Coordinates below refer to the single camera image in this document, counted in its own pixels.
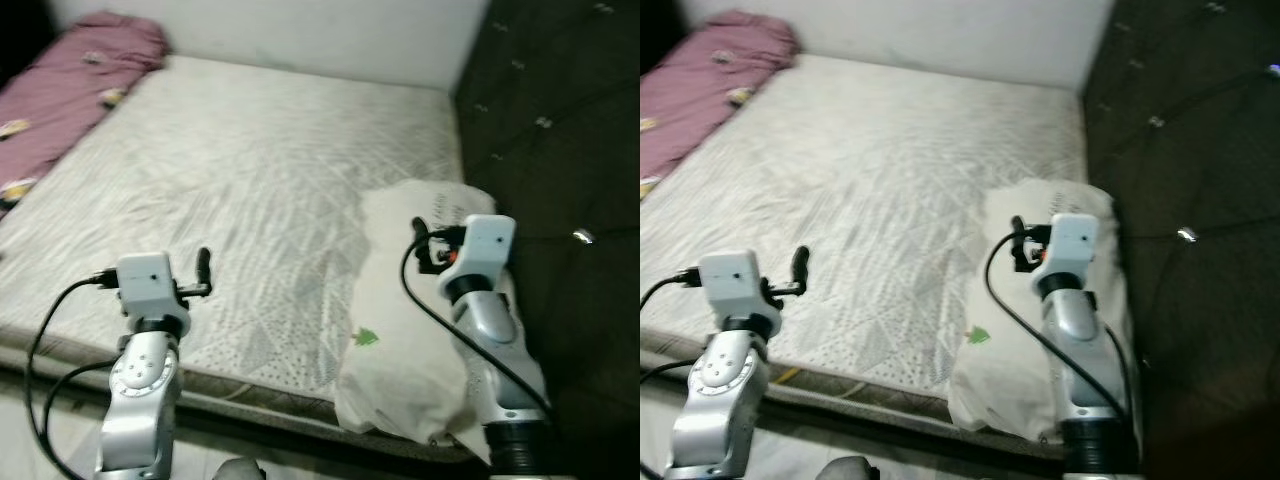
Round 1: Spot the white pillow with green tree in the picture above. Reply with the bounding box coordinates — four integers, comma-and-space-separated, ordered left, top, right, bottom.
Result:
945, 180, 1136, 443
335, 180, 521, 446

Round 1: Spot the purple blanket with panda prints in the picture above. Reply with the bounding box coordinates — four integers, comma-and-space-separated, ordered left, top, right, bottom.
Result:
640, 10, 799, 201
0, 12, 169, 216

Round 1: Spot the grey patterned mattress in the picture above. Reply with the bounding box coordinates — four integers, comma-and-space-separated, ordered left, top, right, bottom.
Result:
0, 55, 501, 446
640, 52, 1121, 451

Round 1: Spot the dark tufted headboard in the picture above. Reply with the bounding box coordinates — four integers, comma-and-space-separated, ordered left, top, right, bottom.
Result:
1080, 0, 1280, 480
455, 0, 641, 480

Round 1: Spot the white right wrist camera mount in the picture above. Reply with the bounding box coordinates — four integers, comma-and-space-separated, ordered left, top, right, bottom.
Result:
1035, 213, 1099, 296
440, 215, 516, 301

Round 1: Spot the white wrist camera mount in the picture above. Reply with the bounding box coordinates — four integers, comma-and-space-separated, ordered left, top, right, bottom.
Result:
698, 250, 776, 336
1035, 213, 1099, 296
440, 215, 516, 301
117, 252, 191, 336

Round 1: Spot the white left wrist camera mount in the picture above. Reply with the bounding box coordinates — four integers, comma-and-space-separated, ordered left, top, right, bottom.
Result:
698, 250, 776, 336
117, 252, 191, 336

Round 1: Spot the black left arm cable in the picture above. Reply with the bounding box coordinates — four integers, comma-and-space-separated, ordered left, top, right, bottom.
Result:
640, 266, 703, 480
25, 268, 121, 480

